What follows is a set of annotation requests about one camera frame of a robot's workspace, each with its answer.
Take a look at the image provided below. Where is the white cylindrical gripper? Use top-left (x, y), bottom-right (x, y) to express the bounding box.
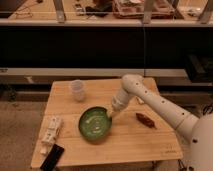
top-left (107, 88), bottom-right (130, 119)

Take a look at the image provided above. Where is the green ceramic bowl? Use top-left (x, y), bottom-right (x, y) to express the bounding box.
top-left (78, 106), bottom-right (112, 142)

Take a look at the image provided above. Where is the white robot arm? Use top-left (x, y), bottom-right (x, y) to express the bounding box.
top-left (111, 74), bottom-right (213, 171)

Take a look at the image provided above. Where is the wooden table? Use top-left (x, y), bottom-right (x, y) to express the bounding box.
top-left (39, 79), bottom-right (183, 169)

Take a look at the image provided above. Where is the white packaged snack bar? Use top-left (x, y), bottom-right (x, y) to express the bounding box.
top-left (41, 116), bottom-right (63, 145)

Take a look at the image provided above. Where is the black remote control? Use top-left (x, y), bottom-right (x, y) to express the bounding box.
top-left (40, 144), bottom-right (64, 171)

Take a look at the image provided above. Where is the long workbench shelf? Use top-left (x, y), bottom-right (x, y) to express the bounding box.
top-left (0, 0), bottom-right (213, 84)

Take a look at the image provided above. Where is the clutter tray on shelf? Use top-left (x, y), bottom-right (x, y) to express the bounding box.
top-left (112, 0), bottom-right (174, 18)

